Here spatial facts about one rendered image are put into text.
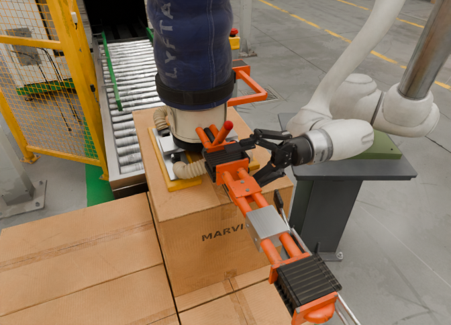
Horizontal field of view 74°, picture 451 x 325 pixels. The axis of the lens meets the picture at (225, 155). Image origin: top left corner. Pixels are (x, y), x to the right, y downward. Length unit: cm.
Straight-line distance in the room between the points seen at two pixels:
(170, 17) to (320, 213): 122
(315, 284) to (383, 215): 180
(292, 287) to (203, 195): 42
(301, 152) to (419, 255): 151
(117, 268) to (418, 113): 124
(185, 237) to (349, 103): 84
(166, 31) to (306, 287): 60
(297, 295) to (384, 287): 146
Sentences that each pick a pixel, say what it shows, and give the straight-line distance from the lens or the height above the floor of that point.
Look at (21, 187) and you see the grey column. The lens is 244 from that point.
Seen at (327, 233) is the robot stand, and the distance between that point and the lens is 179.
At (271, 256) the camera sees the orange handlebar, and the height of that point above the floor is 108.
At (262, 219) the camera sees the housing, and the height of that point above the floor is 109.
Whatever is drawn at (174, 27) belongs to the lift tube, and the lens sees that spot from 75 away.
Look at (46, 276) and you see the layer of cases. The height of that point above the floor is 54.
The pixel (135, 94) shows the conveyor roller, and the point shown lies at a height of 52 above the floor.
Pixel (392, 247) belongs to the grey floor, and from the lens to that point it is 215.
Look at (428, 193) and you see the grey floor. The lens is 263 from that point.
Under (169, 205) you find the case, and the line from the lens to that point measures 84.
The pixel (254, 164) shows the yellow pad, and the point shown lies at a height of 96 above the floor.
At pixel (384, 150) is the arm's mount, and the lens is 145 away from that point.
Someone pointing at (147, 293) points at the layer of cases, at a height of 54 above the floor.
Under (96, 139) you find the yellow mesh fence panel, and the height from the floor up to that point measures 37.
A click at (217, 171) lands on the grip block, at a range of 71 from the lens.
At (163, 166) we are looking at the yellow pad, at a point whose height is 96.
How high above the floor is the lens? 156
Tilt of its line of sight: 38 degrees down
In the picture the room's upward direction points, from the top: straight up
